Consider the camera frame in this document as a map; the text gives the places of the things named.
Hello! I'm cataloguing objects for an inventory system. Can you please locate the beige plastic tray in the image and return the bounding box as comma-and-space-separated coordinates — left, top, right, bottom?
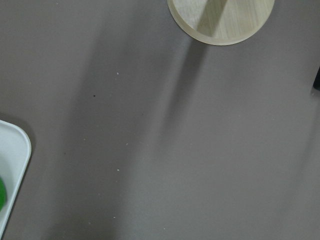
0, 120, 32, 236

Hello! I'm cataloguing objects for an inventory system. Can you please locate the green lime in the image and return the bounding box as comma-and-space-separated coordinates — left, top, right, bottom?
0, 177, 7, 210

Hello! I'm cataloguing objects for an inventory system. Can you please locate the wooden cup stand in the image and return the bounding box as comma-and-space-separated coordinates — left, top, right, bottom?
167, 0, 275, 46

